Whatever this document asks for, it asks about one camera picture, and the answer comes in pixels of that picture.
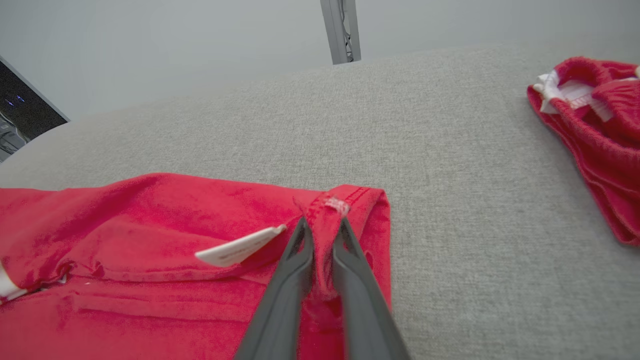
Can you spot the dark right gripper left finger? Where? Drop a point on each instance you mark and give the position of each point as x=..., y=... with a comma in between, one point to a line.
x=285, y=300

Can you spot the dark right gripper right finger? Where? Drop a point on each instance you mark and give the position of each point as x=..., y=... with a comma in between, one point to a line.
x=360, y=300

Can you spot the red jersey with number 23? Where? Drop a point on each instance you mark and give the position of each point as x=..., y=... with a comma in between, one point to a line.
x=125, y=225

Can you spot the red shorts with white stripes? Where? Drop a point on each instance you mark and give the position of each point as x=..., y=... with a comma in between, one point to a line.
x=605, y=135

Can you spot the grey metal partition post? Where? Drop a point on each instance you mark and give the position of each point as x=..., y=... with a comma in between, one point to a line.
x=341, y=30

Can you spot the dark panel behind frame bar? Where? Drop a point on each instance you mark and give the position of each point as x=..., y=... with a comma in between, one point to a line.
x=20, y=115

